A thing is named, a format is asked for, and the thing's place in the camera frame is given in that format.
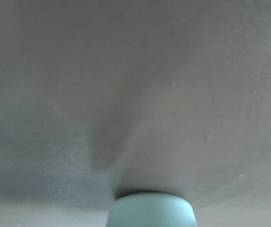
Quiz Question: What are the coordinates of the green plastic cup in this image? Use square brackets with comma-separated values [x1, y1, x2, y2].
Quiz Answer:
[106, 192, 197, 227]

